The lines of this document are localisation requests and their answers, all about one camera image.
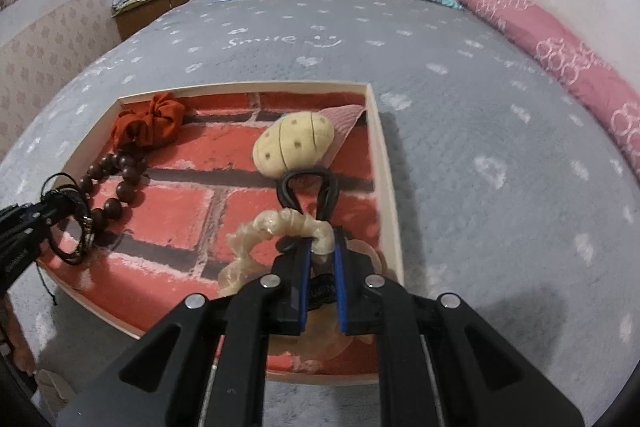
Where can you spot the cream scrunchie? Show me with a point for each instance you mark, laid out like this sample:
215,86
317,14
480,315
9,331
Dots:
280,222

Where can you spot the brick-patterned jewelry tray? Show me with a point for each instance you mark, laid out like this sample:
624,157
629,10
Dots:
175,217

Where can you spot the black claw hair clip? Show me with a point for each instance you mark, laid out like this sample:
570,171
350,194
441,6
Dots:
327,197

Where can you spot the wooden nightstand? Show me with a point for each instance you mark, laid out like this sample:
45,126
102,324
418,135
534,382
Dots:
150,14

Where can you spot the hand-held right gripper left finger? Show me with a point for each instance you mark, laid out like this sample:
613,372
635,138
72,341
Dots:
303,287

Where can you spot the pink ribbed hair clip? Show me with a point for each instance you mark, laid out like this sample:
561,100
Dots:
345,119

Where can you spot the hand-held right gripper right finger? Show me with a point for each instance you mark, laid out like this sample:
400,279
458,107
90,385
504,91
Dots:
341,287

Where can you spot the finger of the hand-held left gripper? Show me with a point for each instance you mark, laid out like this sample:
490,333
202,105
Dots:
35,232
30,211

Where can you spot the orange scrunchie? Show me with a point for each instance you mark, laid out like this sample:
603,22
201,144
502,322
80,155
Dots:
150,122

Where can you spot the pink rolled quilt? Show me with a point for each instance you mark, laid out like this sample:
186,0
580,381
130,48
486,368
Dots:
550,37

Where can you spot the plush pineapple hair clip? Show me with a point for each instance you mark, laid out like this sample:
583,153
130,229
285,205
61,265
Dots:
295,139

